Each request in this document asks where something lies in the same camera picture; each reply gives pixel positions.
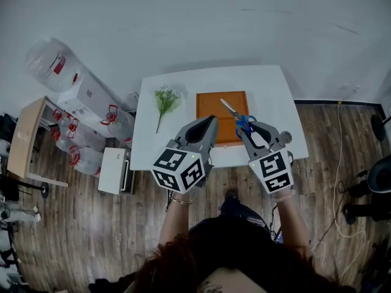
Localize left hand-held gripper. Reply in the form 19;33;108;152
150;115;219;194

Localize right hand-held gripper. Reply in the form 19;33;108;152
243;120;296;194

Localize orange wooden box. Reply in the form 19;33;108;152
195;90;249;148

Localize blue-handled scissors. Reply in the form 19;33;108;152
219;98;258;142

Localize person's right forearm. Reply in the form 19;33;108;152
271;189;312;256

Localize person's left forearm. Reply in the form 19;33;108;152
158;194;193;247

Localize white box appliance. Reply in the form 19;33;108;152
97;147;135;195

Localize green artificial flower sprig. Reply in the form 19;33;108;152
153;85;183;134

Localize white table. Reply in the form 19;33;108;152
130;65;309;171

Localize person's legs dark trousers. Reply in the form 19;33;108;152
189;200;276;256

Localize white water dispenser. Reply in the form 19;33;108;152
57;71;135;139

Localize person's torso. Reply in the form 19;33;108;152
198;269;269;293

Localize large clear water bottle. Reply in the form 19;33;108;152
24;37;89;93

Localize black stand round base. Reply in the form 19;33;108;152
0;175;49;200

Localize wooden side table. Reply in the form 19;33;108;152
6;96;70;188

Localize black bag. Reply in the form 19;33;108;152
0;114;19;142

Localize gold bracelet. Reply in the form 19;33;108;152
170;196;193;206

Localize long white cable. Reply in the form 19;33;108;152
311;102;367;280

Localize clear water jug red handle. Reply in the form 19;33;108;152
50;128;74;152
65;117;106;152
69;146;104;177
102;104;136;143
51;108;67;125

